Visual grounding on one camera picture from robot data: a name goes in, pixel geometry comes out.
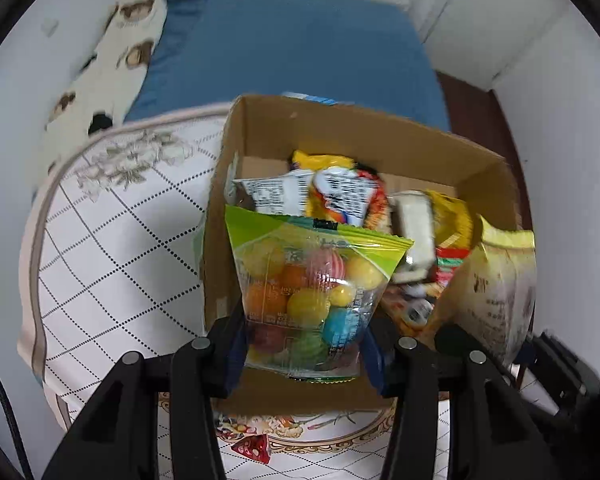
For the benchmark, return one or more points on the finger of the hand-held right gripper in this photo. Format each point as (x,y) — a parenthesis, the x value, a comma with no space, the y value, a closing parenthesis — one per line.
(452,342)

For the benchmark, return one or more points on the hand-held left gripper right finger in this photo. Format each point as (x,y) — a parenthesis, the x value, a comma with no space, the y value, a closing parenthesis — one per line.
(372,366)

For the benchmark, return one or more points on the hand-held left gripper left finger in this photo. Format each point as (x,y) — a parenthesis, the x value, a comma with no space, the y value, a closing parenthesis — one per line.
(236,360)

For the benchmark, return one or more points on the panda print snack packet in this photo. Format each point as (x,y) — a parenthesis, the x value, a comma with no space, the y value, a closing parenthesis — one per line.
(410,307)

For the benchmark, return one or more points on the pale yellow clear snack packet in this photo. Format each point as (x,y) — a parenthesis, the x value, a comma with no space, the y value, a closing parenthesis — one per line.
(495,285)

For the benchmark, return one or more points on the red and green snack packet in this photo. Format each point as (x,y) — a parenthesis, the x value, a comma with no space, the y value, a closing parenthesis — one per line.
(447,262)

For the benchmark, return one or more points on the clear bag of colourful candy balls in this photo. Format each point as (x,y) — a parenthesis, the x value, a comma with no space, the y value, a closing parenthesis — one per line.
(305,280)

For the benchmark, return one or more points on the white clear snack packet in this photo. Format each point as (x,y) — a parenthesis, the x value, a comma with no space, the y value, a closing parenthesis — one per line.
(415,225)

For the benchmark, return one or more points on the small grey white snack packet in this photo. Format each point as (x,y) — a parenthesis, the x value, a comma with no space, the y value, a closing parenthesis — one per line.
(270,194)

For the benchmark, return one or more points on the orange cartoon face snack packet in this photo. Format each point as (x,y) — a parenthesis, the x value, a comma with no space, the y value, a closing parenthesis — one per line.
(345,197)

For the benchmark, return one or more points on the cardboard box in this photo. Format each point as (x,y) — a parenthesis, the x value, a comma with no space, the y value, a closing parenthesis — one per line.
(250,160)

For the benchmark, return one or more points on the dark red snack packet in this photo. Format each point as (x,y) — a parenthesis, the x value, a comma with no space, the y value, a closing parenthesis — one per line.
(255,449)

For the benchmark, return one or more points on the white quilted floral blanket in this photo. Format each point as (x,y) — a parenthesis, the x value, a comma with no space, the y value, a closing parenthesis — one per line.
(120,260)

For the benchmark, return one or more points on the bear print pillow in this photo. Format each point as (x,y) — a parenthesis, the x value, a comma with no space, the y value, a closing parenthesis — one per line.
(105,85)

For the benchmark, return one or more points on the white door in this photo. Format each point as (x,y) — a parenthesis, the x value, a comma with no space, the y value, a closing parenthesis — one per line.
(480,35)

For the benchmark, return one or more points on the blue cushion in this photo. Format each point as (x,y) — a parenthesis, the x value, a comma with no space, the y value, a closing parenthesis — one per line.
(290,45)

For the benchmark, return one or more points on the white wall outlet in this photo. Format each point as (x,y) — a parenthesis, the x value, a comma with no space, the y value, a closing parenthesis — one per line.
(50,26)

